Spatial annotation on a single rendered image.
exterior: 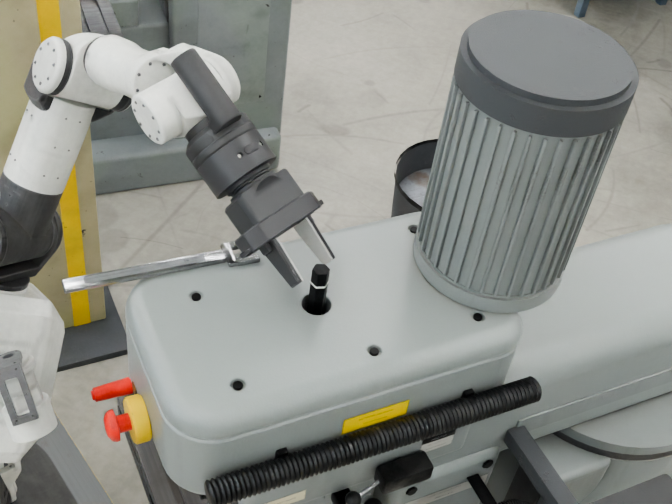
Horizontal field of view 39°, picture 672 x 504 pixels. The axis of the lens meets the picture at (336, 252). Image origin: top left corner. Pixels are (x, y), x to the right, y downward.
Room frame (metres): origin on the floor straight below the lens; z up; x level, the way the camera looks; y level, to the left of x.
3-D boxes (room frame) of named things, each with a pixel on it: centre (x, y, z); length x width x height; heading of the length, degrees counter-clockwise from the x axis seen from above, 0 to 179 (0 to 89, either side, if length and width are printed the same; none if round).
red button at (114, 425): (0.67, 0.23, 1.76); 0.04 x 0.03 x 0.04; 31
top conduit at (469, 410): (0.69, -0.09, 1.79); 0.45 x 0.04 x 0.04; 121
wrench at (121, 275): (0.82, 0.21, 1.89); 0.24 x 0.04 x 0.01; 118
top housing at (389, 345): (0.81, 0.00, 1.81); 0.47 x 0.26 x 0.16; 121
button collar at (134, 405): (0.68, 0.21, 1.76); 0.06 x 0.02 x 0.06; 31
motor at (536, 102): (0.93, -0.20, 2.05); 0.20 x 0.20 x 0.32
